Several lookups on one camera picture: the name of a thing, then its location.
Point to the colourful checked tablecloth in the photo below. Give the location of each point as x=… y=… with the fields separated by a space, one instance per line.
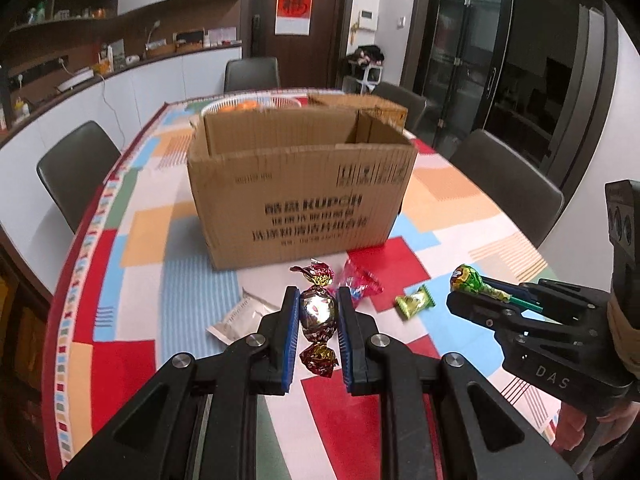
x=150 y=280

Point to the pink blue candy packet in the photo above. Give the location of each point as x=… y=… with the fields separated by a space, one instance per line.
x=362 y=280

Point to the dark glass sliding door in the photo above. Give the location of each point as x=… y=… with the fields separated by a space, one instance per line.
x=470 y=50

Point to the white desk calendar card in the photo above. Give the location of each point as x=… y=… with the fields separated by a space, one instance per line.
x=221 y=34

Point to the white plastic basket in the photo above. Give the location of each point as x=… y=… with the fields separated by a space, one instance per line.
x=215 y=106

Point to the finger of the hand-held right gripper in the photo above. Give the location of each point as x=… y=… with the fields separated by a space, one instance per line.
x=565 y=296
x=475 y=307

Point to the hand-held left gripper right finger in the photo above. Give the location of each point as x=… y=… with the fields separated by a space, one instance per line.
x=345 y=340

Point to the person's right forearm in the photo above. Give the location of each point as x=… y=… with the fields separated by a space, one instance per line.
x=625 y=340

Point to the red gold candy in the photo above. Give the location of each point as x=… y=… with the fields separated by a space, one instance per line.
x=317 y=310
x=315 y=272

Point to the yellow hanging ornament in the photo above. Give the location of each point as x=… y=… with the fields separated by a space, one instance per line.
x=355 y=32

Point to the white wall intercom panel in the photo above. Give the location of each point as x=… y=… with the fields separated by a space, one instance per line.
x=367 y=20

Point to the small yellow orange item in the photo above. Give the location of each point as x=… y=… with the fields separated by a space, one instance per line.
x=102 y=66

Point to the small yellow green packet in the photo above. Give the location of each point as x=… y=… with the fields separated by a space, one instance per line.
x=415 y=302

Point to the dark grey dining chair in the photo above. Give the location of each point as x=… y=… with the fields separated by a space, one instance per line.
x=505 y=185
x=75 y=170
x=402 y=105
x=251 y=75

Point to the dark brown door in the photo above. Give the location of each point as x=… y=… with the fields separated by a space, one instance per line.
x=265 y=67

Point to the green lollipop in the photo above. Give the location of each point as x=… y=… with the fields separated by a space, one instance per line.
x=465 y=277

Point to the red and white door poster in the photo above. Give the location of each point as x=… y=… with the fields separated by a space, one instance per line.
x=294 y=5

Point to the brown cardboard box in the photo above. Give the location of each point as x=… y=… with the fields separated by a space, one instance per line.
x=300 y=195

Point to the person's right hand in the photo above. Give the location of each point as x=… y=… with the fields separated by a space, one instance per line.
x=620 y=411

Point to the white desk lamp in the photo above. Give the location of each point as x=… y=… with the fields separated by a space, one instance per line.
x=152 y=35

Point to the black picture frame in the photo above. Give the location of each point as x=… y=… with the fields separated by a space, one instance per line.
x=190 y=40

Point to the green white carton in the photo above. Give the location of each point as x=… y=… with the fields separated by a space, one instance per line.
x=116 y=54

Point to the small white stool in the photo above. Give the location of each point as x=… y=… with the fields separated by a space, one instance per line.
x=371 y=77

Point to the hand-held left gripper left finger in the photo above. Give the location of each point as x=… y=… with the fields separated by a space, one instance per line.
x=291 y=340

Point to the shallow wicker tray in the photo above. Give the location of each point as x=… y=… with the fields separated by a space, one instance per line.
x=161 y=51

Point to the orange fruit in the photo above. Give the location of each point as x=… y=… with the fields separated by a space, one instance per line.
x=249 y=105

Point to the pile of dark clothes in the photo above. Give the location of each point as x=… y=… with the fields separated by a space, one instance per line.
x=365 y=55

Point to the flat white appliance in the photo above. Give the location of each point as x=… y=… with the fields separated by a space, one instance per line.
x=75 y=81

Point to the white snack packet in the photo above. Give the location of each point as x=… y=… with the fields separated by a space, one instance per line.
x=240 y=317

